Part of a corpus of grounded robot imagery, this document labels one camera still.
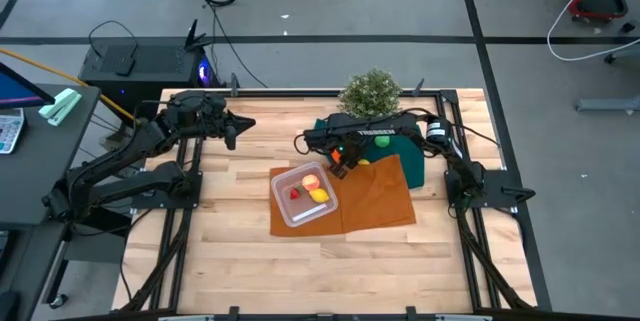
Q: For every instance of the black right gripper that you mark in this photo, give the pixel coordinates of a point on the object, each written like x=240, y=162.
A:
x=351, y=148

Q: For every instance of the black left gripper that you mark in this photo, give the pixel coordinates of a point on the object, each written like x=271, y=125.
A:
x=217, y=121

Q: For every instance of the orange toy carrot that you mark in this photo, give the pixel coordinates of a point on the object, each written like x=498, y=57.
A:
x=336, y=155

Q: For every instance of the pink toy peach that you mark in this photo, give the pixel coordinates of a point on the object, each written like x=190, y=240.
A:
x=310, y=181

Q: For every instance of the red toy strawberry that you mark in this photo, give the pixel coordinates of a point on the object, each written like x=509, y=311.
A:
x=295, y=193

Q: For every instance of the green toy lime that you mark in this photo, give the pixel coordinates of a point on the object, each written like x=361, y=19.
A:
x=382, y=141

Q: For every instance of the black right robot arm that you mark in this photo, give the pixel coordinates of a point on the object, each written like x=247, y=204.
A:
x=380, y=128

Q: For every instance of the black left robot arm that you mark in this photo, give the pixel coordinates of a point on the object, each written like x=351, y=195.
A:
x=115, y=156

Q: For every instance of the clear plastic tupperware container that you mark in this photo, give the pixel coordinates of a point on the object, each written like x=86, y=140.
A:
x=300, y=211

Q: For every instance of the orange cloth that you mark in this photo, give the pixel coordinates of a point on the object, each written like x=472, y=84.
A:
x=380, y=196

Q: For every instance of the dark green cloth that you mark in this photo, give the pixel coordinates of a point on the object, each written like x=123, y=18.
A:
x=407, y=161

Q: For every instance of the small green potted plant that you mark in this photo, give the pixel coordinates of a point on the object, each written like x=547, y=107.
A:
x=370, y=93

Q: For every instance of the black wifi antenna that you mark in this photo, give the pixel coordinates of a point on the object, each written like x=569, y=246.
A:
x=192, y=36

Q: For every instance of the black computer tower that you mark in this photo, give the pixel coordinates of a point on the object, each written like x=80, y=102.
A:
x=150, y=66

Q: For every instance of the yellow pole with black base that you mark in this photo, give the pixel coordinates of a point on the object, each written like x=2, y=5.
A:
x=120, y=109

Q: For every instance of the small black adapter box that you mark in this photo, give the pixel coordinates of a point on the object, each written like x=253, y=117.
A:
x=126, y=66

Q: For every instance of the mint green stapler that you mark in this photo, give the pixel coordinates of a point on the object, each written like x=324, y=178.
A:
x=60, y=106

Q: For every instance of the dark grey desk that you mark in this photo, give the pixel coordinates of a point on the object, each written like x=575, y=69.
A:
x=30, y=171

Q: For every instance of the black computer monitor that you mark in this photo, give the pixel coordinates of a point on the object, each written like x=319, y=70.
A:
x=20, y=91

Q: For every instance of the white calculator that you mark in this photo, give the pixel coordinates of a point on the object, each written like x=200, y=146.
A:
x=10, y=131

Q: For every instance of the black caster wheel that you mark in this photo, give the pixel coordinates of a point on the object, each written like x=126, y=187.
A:
x=59, y=301

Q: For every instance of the grey table leg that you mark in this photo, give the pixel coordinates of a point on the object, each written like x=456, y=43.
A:
x=605, y=105

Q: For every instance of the black metal table frame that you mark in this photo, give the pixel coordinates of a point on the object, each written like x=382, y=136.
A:
x=300, y=93

